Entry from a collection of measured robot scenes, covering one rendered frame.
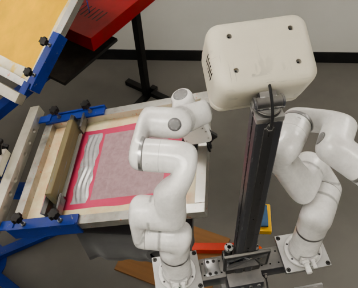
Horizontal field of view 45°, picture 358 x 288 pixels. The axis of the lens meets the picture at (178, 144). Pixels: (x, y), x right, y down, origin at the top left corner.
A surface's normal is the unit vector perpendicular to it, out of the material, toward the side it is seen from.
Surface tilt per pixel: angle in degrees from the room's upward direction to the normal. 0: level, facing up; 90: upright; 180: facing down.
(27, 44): 32
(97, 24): 0
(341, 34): 90
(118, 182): 15
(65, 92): 0
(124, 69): 0
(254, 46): 27
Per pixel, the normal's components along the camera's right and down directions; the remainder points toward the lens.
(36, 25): -0.33, -0.18
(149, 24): -0.07, 0.78
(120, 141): -0.30, -0.62
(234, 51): 0.04, -0.22
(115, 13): -0.04, -0.63
